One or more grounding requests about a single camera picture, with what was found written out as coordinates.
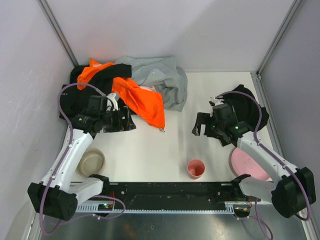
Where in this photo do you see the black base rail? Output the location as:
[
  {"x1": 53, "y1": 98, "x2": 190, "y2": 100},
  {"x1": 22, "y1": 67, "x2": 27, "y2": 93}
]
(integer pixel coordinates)
[{"x1": 102, "y1": 182, "x2": 248, "y2": 205}]

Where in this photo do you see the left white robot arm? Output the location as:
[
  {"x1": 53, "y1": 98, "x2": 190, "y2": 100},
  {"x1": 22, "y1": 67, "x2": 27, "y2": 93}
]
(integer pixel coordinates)
[{"x1": 27, "y1": 92, "x2": 136, "y2": 221}]

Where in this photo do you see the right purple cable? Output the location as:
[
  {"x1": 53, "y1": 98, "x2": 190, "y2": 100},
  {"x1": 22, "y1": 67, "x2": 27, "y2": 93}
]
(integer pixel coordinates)
[{"x1": 216, "y1": 90, "x2": 313, "y2": 240}]

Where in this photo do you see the beige bowl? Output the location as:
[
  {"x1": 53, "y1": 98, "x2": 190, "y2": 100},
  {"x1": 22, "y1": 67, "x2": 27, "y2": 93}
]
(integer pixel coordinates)
[{"x1": 75, "y1": 148, "x2": 106, "y2": 177}]

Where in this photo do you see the grey sweatshirt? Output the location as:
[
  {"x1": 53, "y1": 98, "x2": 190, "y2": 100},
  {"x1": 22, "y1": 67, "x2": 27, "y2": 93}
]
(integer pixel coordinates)
[{"x1": 115, "y1": 56, "x2": 188, "y2": 112}]

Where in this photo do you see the grey slotted cable duct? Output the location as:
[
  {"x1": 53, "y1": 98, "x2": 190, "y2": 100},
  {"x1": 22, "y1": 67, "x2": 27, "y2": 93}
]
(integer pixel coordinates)
[{"x1": 76, "y1": 199, "x2": 251, "y2": 215}]

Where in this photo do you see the right aluminium table rail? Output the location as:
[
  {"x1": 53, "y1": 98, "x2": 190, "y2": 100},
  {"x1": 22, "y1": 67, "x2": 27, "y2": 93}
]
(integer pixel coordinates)
[{"x1": 249, "y1": 71, "x2": 308, "y2": 201}]

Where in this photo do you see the left aluminium frame post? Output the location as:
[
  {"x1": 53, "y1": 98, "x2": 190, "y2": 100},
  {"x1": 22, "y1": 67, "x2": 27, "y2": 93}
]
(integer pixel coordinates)
[{"x1": 37, "y1": 0, "x2": 79, "y2": 67}]

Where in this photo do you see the black garment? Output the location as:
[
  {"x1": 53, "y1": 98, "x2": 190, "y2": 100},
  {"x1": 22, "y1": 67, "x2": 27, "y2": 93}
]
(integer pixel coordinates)
[
  {"x1": 220, "y1": 84, "x2": 270, "y2": 131},
  {"x1": 59, "y1": 62, "x2": 132, "y2": 120}
]

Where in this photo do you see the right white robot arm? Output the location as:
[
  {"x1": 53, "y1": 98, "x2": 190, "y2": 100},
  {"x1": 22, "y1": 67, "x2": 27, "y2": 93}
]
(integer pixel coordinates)
[{"x1": 191, "y1": 99, "x2": 317, "y2": 218}]

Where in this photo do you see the orange jacket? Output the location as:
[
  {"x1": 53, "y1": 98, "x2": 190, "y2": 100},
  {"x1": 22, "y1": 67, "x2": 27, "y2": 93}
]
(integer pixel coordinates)
[{"x1": 73, "y1": 58, "x2": 166, "y2": 130}]

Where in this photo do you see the aluminium frame post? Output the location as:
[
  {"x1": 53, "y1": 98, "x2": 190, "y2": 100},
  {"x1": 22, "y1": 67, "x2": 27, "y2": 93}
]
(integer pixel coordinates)
[
  {"x1": 256, "y1": 0, "x2": 305, "y2": 77},
  {"x1": 37, "y1": 0, "x2": 79, "y2": 67}
]

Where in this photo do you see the pink plate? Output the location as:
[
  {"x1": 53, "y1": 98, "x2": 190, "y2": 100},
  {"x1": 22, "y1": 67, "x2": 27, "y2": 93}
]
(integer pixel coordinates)
[{"x1": 229, "y1": 147, "x2": 271, "y2": 181}]

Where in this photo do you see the pink cup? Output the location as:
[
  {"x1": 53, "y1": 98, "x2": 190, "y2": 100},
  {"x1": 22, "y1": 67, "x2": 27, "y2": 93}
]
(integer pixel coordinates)
[{"x1": 187, "y1": 159, "x2": 206, "y2": 180}]

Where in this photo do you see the right aluminium frame post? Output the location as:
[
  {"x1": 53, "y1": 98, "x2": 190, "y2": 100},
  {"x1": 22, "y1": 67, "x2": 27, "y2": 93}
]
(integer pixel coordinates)
[{"x1": 256, "y1": 0, "x2": 305, "y2": 77}]

